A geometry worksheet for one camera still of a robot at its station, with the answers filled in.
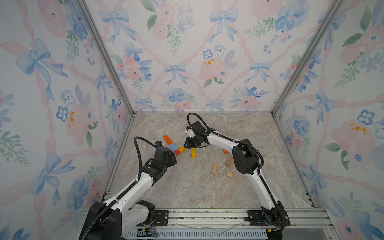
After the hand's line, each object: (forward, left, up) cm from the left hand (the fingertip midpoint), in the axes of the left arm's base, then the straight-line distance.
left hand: (172, 155), depth 87 cm
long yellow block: (+6, -12, -9) cm, 16 cm away
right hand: (+11, -7, -8) cm, 15 cm away
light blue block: (+11, +2, -8) cm, 14 cm away
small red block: (+7, -1, -8) cm, 11 cm away
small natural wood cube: (-8, -34, -8) cm, 35 cm away
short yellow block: (+9, -5, -8) cm, 13 cm away
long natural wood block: (-5, -25, -8) cm, 27 cm away
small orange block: (+19, +7, -9) cm, 22 cm away
